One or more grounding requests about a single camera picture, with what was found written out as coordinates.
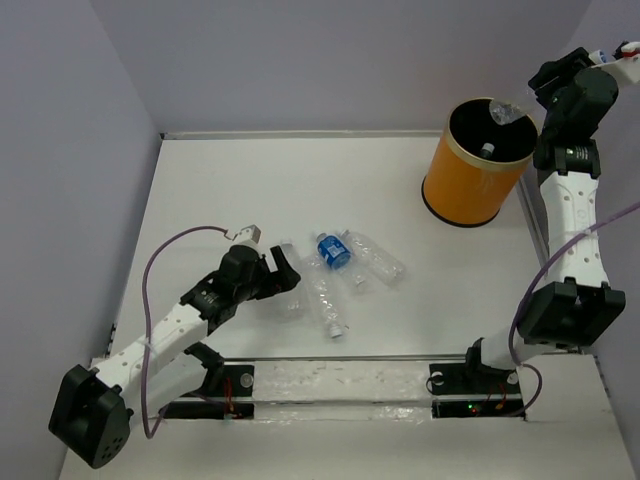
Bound metal rail back edge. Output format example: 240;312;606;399
160;129;442;141

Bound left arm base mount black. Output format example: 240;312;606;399
164;364;255;421

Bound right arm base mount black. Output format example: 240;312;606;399
425;363;525;419

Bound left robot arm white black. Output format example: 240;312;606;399
48;243;301;469

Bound blue label bottle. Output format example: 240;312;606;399
316;233;352;270

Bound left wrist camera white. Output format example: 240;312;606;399
231;225;261;245

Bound orange cylindrical bin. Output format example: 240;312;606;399
422;98;538;228

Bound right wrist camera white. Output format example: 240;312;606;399
589;41;640;87

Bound purple cable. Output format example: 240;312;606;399
140;225;236;441
508;199;640;417

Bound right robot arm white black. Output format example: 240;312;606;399
460;42;639;392

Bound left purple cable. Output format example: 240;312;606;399
140;225;236;441

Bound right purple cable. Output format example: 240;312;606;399
508;199;640;417

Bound clear bottle white cap centre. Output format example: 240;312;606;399
302;254;344;340

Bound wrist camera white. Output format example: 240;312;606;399
231;225;261;245
589;41;640;87

